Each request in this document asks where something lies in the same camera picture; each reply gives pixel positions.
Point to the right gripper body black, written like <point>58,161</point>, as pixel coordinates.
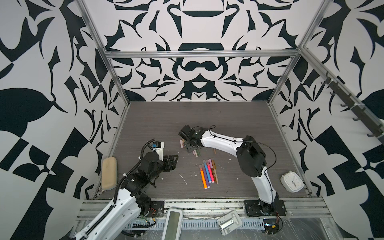
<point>188,145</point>

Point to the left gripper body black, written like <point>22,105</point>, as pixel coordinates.
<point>159,167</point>

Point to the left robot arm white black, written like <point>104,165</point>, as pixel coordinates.
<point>129,199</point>

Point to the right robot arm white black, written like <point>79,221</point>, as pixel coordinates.
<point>251,157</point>

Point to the orange highlighter pen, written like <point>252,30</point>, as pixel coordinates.
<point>203,177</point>

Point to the purple highlighter pen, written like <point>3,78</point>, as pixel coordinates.
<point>206,180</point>

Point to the beige sponge block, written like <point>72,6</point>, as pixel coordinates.
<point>109,177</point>

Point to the white handheld tablet device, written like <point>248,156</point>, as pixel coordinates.
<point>173,224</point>

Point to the white round timer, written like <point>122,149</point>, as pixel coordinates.
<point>292,182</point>

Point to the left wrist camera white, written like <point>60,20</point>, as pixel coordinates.
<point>158,148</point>

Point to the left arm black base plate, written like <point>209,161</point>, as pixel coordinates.
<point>154,209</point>

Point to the aluminium frame front rail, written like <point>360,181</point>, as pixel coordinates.
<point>296,207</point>

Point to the aluminium frame back beam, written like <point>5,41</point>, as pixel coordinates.
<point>201,54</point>

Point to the grey metal bracket box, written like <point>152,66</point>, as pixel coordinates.
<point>229,222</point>

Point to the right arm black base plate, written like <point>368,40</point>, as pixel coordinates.
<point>257,208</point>

